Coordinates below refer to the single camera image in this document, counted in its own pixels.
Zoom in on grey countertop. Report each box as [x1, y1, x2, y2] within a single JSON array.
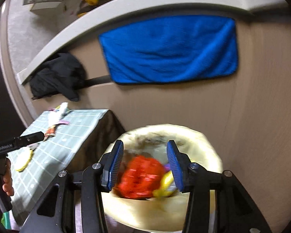
[[16, 0, 289, 85]]

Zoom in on pink purple sponge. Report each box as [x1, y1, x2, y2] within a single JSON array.
[[164, 163, 171, 172]]

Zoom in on yellow mesh pad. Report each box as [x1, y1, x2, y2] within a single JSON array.
[[14, 146, 34, 172]]

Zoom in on red wrapper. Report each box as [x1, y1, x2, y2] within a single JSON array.
[[115, 155, 165, 200]]

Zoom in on person's left hand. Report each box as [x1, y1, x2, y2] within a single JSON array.
[[2, 158, 15, 197]]

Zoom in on yellow snack wrapper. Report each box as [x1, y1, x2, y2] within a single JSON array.
[[153, 170, 177, 198]]

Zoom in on black jacket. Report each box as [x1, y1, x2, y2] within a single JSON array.
[[29, 53, 87, 102]]

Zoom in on blue towel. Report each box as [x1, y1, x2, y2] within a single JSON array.
[[99, 15, 239, 85]]

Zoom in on pink candy wrapper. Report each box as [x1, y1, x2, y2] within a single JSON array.
[[44, 102, 70, 141]]

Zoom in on green grid tablecloth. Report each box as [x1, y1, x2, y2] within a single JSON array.
[[8, 110, 107, 225]]

